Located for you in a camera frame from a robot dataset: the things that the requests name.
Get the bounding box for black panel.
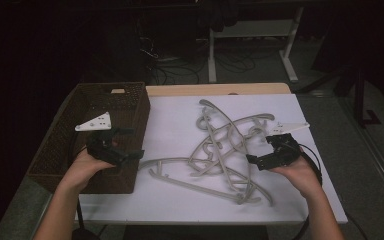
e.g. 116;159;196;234
123;225;270;240

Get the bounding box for white metal desk frame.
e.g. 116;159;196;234
207;6;306;84

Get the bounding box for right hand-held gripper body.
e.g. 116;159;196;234
257;121;311;172

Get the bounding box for brown woven basket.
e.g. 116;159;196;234
26;82;152;195

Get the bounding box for person's left hand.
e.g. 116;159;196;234
61;148;115;193

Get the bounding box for dark metal stand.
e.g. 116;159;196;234
295;63;383;130

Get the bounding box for white table mat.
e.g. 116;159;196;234
74;93;349;225

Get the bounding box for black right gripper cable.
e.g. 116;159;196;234
291;142;325;240

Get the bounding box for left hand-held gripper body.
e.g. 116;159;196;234
74;112;128;166

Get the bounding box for person's right hand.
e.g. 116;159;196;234
269;147;324;200

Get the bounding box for black floor cables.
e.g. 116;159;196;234
139;34;258;86

